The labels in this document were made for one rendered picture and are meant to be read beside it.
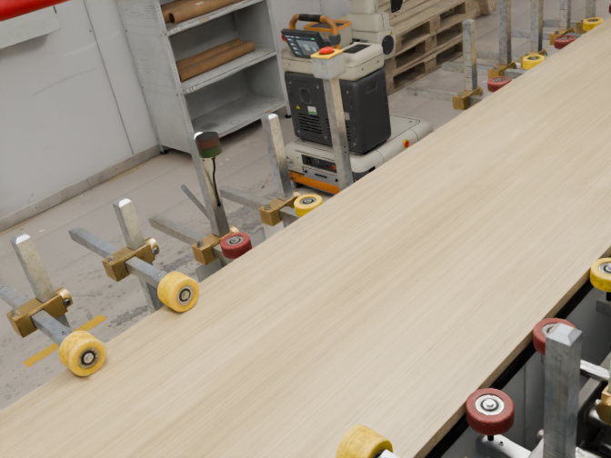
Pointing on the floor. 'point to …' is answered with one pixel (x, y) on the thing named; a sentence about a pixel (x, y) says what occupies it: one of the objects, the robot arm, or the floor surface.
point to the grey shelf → (264, 103)
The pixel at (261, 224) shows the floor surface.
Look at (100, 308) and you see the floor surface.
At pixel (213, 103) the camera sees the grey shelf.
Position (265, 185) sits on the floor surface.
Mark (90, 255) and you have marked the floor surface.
